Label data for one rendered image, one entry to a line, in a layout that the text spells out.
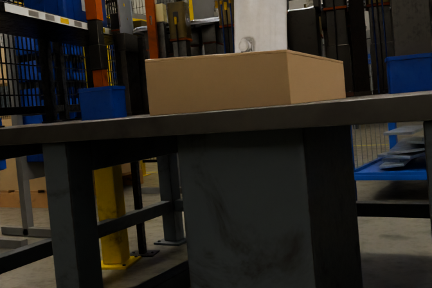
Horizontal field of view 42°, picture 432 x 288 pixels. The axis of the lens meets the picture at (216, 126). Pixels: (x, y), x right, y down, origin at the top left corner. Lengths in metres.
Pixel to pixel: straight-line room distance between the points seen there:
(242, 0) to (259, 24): 0.07
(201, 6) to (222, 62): 3.82
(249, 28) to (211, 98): 0.22
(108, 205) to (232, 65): 1.68
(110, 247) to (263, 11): 1.72
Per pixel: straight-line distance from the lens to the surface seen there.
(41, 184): 4.77
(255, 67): 1.05
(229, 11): 1.74
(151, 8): 1.90
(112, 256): 2.70
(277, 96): 1.03
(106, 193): 2.65
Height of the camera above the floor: 0.71
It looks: 2 degrees down
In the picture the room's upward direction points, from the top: 5 degrees counter-clockwise
